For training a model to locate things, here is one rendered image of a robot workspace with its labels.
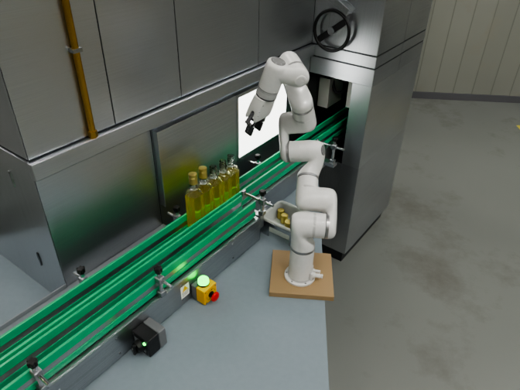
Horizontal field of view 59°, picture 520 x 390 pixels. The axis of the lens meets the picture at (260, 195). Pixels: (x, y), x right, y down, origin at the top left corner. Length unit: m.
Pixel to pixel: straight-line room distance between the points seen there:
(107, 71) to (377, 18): 1.34
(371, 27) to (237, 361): 1.65
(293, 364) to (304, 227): 0.47
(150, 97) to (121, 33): 0.26
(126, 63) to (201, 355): 1.02
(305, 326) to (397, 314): 1.23
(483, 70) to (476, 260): 3.08
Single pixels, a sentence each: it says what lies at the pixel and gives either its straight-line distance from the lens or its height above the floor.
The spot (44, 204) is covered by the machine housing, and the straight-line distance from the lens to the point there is 1.60.
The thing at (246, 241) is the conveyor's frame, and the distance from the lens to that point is 1.99.
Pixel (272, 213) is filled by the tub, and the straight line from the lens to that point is 2.15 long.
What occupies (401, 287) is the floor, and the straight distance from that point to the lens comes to 3.08.
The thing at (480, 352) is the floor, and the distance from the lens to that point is 2.90.
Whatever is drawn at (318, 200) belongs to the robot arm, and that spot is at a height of 1.12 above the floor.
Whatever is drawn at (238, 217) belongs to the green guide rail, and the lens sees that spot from 1.89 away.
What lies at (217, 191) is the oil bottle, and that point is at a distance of 1.89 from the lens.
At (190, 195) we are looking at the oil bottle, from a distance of 1.81.
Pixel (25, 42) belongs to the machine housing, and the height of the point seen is 1.73.
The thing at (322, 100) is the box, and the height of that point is 1.04.
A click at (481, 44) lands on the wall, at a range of 5.94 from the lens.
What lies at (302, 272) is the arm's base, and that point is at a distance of 1.82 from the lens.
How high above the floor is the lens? 2.09
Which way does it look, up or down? 34 degrees down
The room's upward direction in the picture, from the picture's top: 1 degrees clockwise
